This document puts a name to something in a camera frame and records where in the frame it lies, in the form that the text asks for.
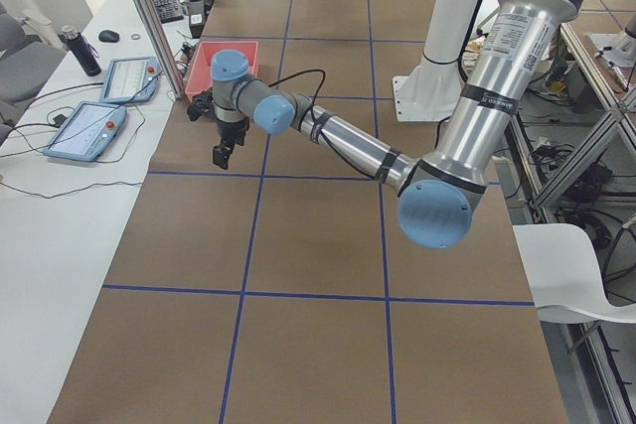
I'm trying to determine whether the white plastic chair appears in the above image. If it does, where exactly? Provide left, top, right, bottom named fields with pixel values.
left=513, top=223, right=635, bottom=325

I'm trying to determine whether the grey teach pendant near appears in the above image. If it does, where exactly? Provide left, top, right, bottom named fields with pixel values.
left=42, top=101, right=127, bottom=162

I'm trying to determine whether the black water bottle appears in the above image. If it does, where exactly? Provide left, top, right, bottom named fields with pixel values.
left=61, top=25, right=101, bottom=76

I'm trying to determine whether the grey teach pendant far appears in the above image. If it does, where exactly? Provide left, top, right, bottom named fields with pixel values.
left=99, top=57, right=162, bottom=104

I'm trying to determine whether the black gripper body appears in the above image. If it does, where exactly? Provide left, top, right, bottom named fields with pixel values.
left=217, top=118, right=249, bottom=149

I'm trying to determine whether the pink plastic box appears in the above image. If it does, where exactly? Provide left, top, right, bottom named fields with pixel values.
left=185, top=41, right=259, bottom=100

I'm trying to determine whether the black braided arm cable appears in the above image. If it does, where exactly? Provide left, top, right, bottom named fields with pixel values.
left=267, top=69, right=328, bottom=142

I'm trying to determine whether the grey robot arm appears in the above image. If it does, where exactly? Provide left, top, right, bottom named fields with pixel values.
left=210, top=0, right=583, bottom=249

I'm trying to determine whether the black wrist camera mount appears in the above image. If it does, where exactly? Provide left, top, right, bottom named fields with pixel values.
left=187, top=88, right=216, bottom=121

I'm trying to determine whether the black keyboard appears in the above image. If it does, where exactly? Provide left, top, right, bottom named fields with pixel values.
left=151, top=0, right=184, bottom=24

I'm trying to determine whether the grey teach pendant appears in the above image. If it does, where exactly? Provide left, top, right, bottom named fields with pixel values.
left=99, top=57, right=162, bottom=104
left=42, top=101, right=127, bottom=162

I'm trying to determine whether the black computer mouse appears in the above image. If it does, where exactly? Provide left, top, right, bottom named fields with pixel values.
left=98, top=29, right=120, bottom=44

